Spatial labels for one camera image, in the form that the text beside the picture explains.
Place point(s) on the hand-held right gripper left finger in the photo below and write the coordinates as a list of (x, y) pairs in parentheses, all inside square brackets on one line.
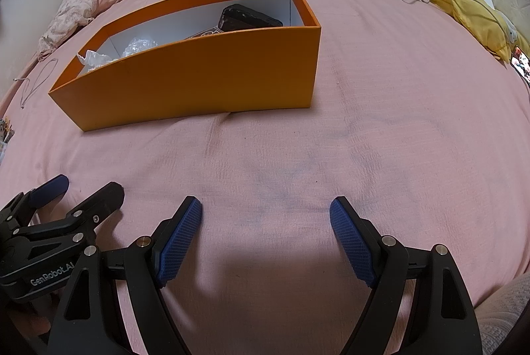
[(178, 245)]

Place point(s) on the person's grey clothing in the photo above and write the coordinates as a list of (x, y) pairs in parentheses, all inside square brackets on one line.
[(501, 313)]

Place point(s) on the orange cardboard box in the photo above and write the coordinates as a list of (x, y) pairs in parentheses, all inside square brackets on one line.
[(207, 81)]

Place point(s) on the smartphone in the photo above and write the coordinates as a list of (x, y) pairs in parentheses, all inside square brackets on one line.
[(521, 63)]

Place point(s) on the brown playing card pack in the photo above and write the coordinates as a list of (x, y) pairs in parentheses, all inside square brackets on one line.
[(207, 33)]

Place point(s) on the colourful printed item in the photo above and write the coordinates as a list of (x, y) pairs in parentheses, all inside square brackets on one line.
[(5, 135)]

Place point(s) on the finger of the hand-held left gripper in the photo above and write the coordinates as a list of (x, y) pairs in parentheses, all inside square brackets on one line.
[(51, 186), (103, 199)]

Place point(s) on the white tissue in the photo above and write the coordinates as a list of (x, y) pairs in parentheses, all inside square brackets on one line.
[(95, 60)]

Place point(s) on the black case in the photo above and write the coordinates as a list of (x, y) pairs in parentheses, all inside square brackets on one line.
[(248, 19)]

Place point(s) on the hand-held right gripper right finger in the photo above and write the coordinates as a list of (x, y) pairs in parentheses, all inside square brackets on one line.
[(356, 245)]

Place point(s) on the pink bed sheet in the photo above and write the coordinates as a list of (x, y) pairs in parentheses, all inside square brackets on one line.
[(290, 156)]

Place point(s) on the clear plastic wrap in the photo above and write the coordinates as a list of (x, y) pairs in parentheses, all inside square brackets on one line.
[(138, 46)]

